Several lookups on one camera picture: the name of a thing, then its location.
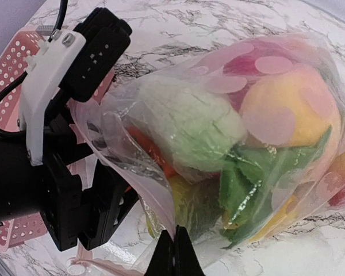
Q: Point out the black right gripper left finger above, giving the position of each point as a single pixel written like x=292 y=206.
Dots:
x=161 y=263

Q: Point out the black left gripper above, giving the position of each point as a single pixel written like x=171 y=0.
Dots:
x=35 y=200

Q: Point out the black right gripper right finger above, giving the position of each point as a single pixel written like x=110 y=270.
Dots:
x=185 y=260

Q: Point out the clear zip top bag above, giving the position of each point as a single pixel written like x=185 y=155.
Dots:
x=234 y=145

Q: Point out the yellow fake bell pepper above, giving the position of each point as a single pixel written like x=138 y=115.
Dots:
x=196 y=204

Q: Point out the orange fake pumpkin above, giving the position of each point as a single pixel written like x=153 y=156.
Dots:
x=152 y=150

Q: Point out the pale green fake cabbage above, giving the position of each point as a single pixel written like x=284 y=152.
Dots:
x=195 y=127

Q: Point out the orange fake tangerine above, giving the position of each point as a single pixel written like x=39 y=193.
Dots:
x=331 y=188

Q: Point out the yellow fake peach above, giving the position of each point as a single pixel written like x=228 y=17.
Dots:
x=292 y=109

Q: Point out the red fake apple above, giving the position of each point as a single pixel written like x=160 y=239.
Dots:
x=257 y=58

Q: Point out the pink perforated plastic basket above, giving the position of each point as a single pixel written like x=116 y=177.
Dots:
x=13 y=67

